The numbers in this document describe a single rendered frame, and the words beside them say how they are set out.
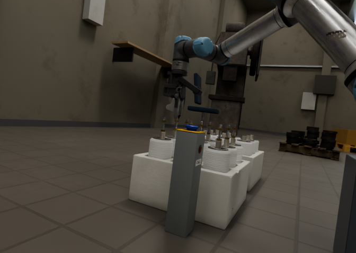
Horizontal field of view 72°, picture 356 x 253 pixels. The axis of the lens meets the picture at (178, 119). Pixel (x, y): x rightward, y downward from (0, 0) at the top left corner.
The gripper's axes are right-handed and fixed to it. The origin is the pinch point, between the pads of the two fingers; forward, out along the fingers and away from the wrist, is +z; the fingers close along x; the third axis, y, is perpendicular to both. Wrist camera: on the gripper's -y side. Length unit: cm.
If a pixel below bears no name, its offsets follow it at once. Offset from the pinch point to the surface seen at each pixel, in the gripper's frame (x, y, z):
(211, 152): 18.1, -20.8, 10.6
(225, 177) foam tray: 21.7, -27.3, 17.5
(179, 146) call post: 33.7, -14.4, 8.3
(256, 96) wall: -1028, 38, -119
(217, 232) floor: 24, -28, 35
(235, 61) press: -398, 44, -119
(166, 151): 14.4, -2.4, 13.7
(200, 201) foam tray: 21.1, -19.9, 27.6
